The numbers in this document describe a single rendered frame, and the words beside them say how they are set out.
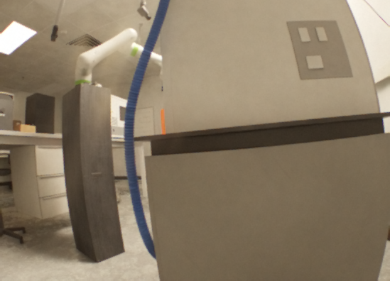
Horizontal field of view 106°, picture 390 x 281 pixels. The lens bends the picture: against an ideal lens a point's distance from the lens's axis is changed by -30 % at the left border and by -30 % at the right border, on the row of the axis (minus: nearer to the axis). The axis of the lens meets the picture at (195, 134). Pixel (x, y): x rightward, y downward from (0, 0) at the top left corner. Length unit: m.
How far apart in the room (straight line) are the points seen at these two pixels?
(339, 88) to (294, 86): 0.14
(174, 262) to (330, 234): 0.49
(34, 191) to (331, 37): 2.10
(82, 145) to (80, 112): 0.20
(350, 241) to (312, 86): 0.49
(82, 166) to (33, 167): 0.72
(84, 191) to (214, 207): 0.90
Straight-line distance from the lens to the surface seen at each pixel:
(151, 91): 5.82
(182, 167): 0.61
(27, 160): 2.01
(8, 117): 1.82
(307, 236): 0.66
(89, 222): 1.37
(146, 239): 0.74
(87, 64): 1.48
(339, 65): 0.70
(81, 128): 1.33
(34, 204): 2.01
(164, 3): 0.75
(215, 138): 0.59
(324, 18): 0.77
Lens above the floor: 0.69
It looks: 4 degrees up
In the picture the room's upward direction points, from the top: 5 degrees counter-clockwise
